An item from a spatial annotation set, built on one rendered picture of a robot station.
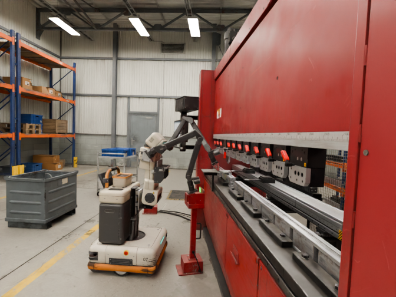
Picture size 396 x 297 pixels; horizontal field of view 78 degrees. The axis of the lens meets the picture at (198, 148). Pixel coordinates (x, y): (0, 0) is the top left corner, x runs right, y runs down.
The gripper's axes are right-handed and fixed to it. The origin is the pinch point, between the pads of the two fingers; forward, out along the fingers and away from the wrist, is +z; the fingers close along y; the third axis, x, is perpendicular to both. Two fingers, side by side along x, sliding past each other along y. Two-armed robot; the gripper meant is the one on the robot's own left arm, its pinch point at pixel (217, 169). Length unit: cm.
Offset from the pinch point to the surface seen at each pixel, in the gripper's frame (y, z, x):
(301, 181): -162, -10, -15
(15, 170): 411, -154, 445
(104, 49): 752, -491, 137
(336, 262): -184, 11, -6
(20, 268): -12, 0, 220
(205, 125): 85, -48, -19
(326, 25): -173, -63, -43
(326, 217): -139, 22, -28
